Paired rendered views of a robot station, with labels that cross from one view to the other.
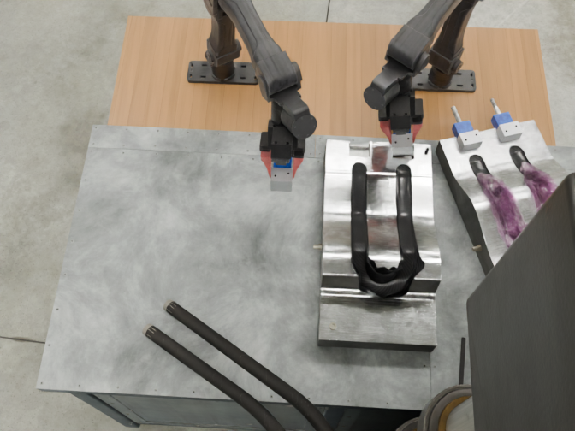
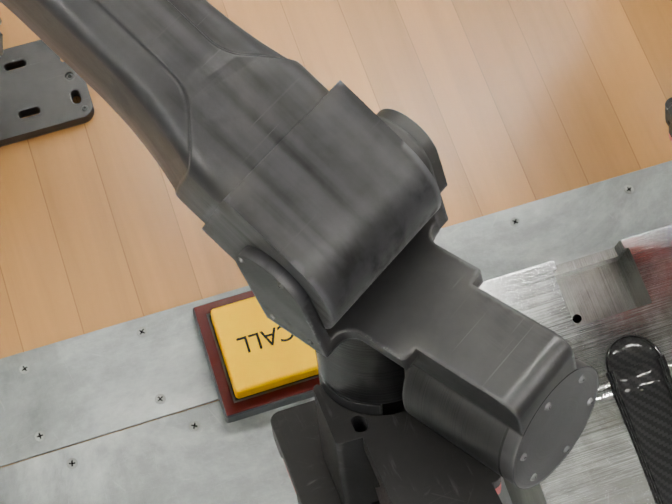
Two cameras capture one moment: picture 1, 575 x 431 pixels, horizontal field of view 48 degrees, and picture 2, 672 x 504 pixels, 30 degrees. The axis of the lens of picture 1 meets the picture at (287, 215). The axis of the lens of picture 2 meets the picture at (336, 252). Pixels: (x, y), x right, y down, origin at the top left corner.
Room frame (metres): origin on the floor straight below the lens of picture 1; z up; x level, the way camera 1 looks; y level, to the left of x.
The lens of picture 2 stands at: (0.69, 0.11, 1.63)
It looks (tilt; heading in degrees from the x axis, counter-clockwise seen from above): 70 degrees down; 329
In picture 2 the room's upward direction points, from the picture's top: 10 degrees clockwise
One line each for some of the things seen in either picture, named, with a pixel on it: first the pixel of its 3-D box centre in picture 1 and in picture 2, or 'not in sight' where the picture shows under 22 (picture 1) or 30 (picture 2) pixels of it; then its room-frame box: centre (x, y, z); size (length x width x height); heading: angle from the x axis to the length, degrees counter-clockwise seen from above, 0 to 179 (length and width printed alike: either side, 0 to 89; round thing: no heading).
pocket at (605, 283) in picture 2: (358, 152); (593, 290); (0.84, -0.18, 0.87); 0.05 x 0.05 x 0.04; 87
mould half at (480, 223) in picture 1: (525, 215); not in sight; (0.67, -0.57, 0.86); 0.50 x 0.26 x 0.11; 14
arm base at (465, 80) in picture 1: (441, 72); not in sight; (1.11, -0.42, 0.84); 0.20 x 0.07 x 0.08; 88
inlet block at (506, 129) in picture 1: (500, 119); not in sight; (0.95, -0.55, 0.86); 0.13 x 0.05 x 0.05; 14
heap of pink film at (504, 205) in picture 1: (528, 206); not in sight; (0.68, -0.57, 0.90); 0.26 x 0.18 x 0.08; 14
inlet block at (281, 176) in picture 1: (282, 162); not in sight; (0.78, 0.01, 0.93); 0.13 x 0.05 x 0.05; 177
